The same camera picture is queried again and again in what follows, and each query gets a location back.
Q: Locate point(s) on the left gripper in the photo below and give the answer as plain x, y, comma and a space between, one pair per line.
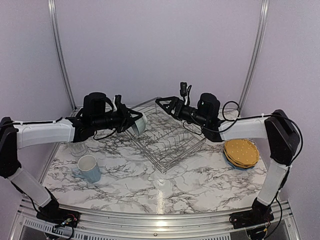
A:
126, 119

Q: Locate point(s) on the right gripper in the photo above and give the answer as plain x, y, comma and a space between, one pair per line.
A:
175, 102

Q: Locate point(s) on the white ribbed bowl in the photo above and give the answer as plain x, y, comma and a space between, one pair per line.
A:
139, 125

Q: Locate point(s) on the clear glass back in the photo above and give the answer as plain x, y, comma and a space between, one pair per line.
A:
78, 149

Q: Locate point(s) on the light blue mug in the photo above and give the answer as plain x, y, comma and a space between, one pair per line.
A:
87, 169

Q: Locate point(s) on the yellow plate back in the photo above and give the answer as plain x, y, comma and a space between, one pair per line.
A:
240, 149

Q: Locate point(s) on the yellow plate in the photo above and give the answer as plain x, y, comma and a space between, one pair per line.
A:
240, 149
245, 163

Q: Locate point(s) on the yellow plate front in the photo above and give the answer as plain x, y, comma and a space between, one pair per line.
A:
245, 163

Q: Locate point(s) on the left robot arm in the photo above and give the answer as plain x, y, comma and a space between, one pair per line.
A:
98, 113

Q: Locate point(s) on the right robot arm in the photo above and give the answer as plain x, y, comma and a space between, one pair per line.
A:
283, 136

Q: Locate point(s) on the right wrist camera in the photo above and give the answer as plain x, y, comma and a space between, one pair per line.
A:
185, 91

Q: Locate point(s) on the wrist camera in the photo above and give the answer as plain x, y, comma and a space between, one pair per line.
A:
185, 91
116, 102

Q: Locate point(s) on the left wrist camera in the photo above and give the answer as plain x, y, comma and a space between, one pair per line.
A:
116, 102

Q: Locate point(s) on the wire dish rack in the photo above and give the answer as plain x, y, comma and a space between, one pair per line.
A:
165, 140

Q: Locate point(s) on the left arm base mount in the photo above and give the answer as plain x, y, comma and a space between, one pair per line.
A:
61, 217

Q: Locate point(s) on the right aluminium post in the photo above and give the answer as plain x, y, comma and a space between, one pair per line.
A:
258, 42

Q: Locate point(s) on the aluminium post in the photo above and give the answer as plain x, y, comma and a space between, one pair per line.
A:
258, 42
59, 51

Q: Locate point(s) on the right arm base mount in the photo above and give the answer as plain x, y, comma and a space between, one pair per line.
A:
249, 218

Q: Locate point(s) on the left aluminium post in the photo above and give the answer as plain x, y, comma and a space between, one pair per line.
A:
59, 51

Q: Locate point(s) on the front aluminium rail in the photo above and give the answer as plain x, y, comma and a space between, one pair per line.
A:
108, 225

